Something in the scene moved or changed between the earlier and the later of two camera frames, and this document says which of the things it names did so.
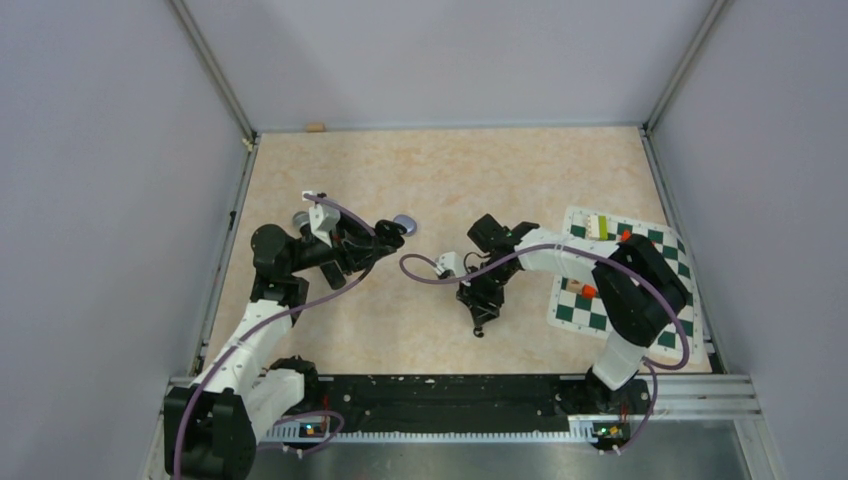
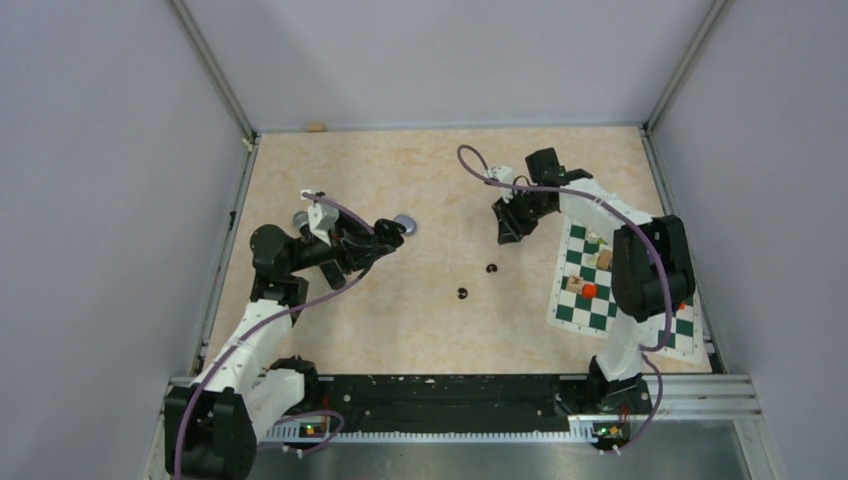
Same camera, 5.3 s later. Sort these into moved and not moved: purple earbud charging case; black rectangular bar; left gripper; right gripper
Moved: right gripper
Not moved: purple earbud charging case; black rectangular bar; left gripper
